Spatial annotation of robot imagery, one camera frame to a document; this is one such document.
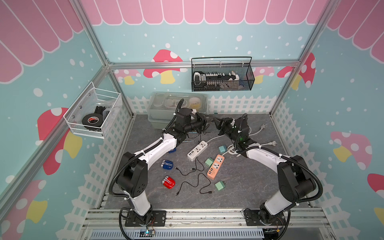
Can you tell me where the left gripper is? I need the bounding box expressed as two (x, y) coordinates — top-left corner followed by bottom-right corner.
(184, 112), (214, 134)

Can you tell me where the black usb cable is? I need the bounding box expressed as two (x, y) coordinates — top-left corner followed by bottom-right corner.
(175, 172), (214, 196)
(182, 125), (211, 143)
(175, 157), (205, 177)

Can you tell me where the teal USB charger adapter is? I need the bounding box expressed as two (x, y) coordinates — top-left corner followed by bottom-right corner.
(219, 145), (228, 154)

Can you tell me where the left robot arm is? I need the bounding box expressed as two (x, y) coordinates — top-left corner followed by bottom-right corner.
(108, 100), (209, 218)

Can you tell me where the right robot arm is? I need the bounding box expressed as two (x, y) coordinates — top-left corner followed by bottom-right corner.
(214, 114), (324, 225)

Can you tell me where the white power strip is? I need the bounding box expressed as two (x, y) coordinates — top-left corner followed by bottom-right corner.
(187, 141), (208, 161)

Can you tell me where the green translucent storage box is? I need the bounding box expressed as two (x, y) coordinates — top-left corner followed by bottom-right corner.
(147, 92), (208, 130)

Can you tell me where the green adapter beside orange strip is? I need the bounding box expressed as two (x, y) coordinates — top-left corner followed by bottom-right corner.
(205, 158), (214, 168)

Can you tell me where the orange power strip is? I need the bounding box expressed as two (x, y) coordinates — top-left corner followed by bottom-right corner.
(207, 155), (225, 180)

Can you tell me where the green adapter front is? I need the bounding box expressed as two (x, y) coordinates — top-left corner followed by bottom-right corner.
(215, 181), (226, 191)

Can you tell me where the black tape roll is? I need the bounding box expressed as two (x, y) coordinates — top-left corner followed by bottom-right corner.
(82, 113), (104, 131)

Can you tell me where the white power cord rear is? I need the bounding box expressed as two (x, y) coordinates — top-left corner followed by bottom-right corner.
(206, 123), (268, 144)

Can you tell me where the white power cord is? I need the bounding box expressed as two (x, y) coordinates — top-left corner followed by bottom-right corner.
(206, 123), (268, 144)
(227, 140), (277, 157)

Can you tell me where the black wire mesh basket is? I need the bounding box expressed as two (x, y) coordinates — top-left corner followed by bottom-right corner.
(191, 57), (255, 92)

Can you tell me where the white power cord front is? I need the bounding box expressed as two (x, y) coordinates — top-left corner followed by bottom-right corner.
(227, 140), (277, 157)

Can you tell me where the black USB cable front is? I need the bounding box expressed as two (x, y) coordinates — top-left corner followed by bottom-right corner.
(175, 172), (214, 196)

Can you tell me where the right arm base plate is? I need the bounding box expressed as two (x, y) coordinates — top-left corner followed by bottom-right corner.
(243, 208), (286, 227)

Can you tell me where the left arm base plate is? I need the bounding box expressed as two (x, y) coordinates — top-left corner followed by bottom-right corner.
(125, 210), (167, 227)

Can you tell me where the white wire basket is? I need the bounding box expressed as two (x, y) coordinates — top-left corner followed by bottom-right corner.
(63, 83), (123, 139)

